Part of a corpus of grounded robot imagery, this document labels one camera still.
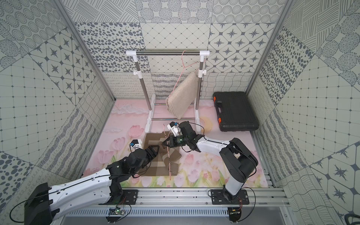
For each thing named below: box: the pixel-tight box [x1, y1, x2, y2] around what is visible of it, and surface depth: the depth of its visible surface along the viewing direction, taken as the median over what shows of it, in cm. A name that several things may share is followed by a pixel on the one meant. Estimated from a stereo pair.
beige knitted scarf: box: [165, 71, 199, 120], surface depth 90 cm
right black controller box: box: [227, 207, 242, 223], surface depth 73 cm
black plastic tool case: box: [212, 91, 260, 132], surface depth 106 cm
